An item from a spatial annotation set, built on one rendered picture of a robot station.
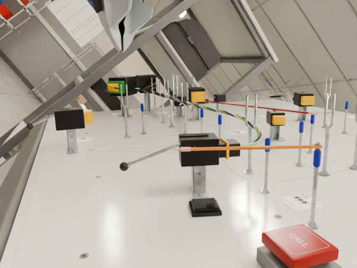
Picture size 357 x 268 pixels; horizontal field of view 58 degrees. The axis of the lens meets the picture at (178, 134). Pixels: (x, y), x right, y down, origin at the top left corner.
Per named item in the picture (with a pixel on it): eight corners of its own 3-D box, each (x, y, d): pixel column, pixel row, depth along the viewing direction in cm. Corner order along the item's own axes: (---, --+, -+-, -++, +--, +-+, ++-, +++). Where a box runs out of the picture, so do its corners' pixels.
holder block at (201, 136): (178, 158, 51) (178, 133, 50) (213, 156, 51) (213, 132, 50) (181, 167, 47) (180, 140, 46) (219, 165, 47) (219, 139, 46)
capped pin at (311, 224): (302, 225, 40) (308, 141, 37) (311, 222, 40) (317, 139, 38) (312, 231, 38) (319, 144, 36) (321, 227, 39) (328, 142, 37)
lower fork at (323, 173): (332, 175, 56) (339, 93, 53) (324, 177, 55) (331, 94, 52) (323, 172, 58) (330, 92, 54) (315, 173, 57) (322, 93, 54)
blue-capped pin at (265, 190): (259, 190, 51) (261, 136, 49) (268, 189, 51) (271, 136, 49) (262, 193, 49) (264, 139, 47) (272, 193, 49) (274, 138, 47)
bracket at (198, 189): (189, 186, 52) (188, 157, 51) (203, 186, 53) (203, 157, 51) (193, 199, 48) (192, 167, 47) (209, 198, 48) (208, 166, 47)
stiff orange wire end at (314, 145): (172, 150, 38) (172, 145, 38) (320, 147, 38) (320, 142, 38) (171, 153, 37) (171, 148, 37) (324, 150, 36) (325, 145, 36)
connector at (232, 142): (205, 152, 50) (205, 140, 50) (234, 150, 51) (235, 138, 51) (210, 158, 48) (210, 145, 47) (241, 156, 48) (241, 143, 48)
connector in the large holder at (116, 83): (125, 93, 112) (124, 81, 111) (121, 93, 109) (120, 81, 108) (110, 92, 114) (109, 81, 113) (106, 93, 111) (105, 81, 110)
